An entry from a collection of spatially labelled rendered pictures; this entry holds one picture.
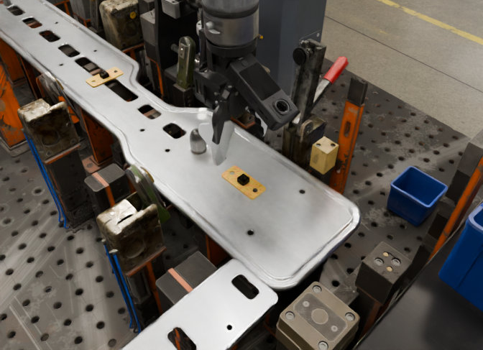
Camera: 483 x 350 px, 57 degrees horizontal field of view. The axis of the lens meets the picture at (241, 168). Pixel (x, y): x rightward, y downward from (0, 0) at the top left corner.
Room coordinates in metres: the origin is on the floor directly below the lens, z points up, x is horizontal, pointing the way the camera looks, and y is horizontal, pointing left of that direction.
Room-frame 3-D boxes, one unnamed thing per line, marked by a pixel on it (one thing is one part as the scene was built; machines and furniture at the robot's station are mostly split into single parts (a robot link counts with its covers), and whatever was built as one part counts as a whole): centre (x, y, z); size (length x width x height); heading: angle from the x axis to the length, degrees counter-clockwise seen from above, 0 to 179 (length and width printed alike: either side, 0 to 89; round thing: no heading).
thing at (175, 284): (0.37, 0.08, 0.84); 0.11 x 0.10 x 0.28; 134
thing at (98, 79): (0.89, 0.32, 1.01); 0.08 x 0.04 x 0.01; 134
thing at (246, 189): (0.56, 0.00, 1.01); 0.08 x 0.04 x 0.01; 44
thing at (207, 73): (0.58, 0.02, 1.22); 0.09 x 0.08 x 0.12; 44
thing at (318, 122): (0.67, -0.12, 0.88); 0.07 x 0.06 x 0.35; 134
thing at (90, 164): (0.95, 0.38, 0.84); 0.17 x 0.06 x 0.29; 134
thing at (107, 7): (1.12, 0.32, 0.89); 0.13 x 0.11 x 0.38; 134
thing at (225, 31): (0.57, 0.02, 1.30); 0.08 x 0.08 x 0.05
